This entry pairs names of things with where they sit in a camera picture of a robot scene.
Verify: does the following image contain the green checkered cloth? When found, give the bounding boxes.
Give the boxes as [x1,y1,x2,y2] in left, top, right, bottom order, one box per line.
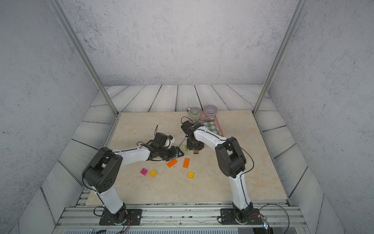
[204,121,223,136]

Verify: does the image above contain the aluminium frame post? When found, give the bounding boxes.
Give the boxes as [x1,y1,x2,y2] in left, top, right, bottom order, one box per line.
[48,0,119,117]
[253,0,307,116]

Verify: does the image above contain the magenta small brick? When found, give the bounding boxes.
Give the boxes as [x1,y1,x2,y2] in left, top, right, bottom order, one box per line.
[140,168,148,176]

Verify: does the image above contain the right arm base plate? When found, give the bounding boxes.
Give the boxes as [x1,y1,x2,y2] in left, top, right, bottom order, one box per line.
[217,208,263,225]

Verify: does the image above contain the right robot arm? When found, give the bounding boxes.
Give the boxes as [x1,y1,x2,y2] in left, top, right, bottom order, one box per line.
[181,121,254,218]

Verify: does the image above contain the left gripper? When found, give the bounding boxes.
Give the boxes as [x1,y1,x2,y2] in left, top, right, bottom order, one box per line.
[158,146,186,161]

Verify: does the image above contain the left aluminium frame post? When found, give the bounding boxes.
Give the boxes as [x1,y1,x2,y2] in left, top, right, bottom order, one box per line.
[48,0,119,117]

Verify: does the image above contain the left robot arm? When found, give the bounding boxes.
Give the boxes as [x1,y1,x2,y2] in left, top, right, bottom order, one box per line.
[82,140,184,223]

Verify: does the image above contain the right aluminium frame post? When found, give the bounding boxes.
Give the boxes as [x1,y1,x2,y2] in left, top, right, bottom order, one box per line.
[253,0,307,116]

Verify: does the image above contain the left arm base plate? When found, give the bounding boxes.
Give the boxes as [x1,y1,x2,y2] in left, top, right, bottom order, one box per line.
[99,209,143,226]

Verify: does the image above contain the yellow small brick left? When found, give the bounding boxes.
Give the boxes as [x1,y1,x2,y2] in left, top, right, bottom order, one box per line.
[150,170,157,177]

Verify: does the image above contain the pink tray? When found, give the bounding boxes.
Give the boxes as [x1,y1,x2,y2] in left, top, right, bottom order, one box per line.
[200,111,224,136]

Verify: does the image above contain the aluminium front rail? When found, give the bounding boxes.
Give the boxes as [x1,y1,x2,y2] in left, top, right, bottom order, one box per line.
[54,201,310,234]

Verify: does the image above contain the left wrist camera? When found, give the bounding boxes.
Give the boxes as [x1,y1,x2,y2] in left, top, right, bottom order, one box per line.
[154,132,175,148]

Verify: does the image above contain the orange long brick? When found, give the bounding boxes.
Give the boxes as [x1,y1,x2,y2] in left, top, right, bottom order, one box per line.
[167,159,178,168]
[183,158,190,169]

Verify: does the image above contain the metal tongs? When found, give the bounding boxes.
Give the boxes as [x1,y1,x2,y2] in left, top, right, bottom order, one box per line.
[198,116,215,123]

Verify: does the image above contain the purple bowl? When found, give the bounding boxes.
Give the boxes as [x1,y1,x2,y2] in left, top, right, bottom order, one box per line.
[203,104,218,117]

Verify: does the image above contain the ribbed grey cup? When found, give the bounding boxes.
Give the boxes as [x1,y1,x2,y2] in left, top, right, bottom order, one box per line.
[187,107,201,122]

